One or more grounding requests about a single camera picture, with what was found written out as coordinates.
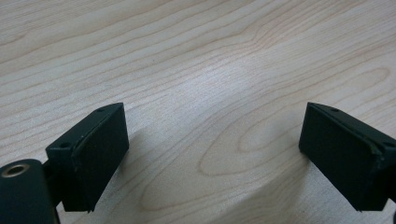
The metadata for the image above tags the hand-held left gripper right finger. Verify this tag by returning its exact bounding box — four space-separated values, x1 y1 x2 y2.
298 102 396 213

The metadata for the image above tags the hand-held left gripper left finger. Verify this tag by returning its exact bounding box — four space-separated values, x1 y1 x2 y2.
45 102 130 213

